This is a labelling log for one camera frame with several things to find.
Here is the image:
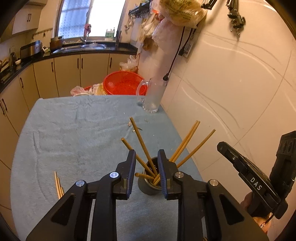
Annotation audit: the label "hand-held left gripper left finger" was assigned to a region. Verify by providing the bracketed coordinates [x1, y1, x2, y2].
[25, 149, 136, 241]

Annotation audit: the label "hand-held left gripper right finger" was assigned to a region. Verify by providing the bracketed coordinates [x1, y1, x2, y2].
[157, 149, 270, 241]

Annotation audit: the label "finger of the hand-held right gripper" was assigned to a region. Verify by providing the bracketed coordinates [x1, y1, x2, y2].
[217, 141, 250, 177]

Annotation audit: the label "dark grey chopstick holder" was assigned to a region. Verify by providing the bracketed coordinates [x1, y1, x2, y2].
[138, 157, 163, 195]

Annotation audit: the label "bunch of wooden chopsticks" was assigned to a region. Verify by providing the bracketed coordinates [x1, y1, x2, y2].
[121, 117, 216, 186]

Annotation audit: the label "person's right hand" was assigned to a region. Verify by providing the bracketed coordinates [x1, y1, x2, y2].
[240, 192, 271, 233]

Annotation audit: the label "blue table cloth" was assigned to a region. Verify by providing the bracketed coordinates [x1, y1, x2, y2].
[10, 94, 204, 241]

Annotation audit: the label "clear glass mug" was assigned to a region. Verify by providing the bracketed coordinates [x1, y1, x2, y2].
[137, 77, 168, 114]

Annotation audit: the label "red plastic basket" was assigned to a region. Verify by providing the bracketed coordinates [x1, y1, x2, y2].
[102, 71, 148, 96]

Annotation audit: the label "pink plastic bag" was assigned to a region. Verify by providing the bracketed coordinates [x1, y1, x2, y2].
[70, 86, 89, 96]

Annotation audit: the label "white plastic bag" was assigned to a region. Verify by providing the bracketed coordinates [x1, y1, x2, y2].
[119, 56, 139, 72]

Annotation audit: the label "beige kitchen base cabinets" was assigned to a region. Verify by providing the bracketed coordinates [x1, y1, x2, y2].
[0, 53, 137, 209]

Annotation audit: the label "black kitchen countertop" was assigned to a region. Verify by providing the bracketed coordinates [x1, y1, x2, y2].
[0, 43, 138, 91]

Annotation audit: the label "clear hanging plastic bag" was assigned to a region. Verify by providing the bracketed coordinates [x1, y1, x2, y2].
[151, 19, 183, 51]

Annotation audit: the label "steel kitchen sink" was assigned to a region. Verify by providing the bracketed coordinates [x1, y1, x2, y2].
[53, 43, 107, 54]

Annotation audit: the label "yellow hanging plastic bag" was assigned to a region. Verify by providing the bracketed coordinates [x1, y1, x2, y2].
[159, 0, 206, 26]

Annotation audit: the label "brown clay pot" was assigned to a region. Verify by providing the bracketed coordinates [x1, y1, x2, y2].
[50, 35, 64, 48]

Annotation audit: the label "silver kitchen appliance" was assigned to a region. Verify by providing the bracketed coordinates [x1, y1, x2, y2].
[20, 40, 42, 58]

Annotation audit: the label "kitchen window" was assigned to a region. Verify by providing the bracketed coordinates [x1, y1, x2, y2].
[55, 0, 126, 39]

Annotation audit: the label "black power cable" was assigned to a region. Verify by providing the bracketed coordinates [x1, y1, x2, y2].
[163, 27, 185, 81]

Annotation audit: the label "wall power socket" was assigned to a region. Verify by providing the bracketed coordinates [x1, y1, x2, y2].
[179, 38, 195, 58]

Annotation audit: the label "black wall rack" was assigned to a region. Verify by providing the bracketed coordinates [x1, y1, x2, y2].
[128, 2, 153, 18]

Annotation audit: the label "beige wall cabinets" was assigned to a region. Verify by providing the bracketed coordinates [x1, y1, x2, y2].
[11, 5, 42, 35]

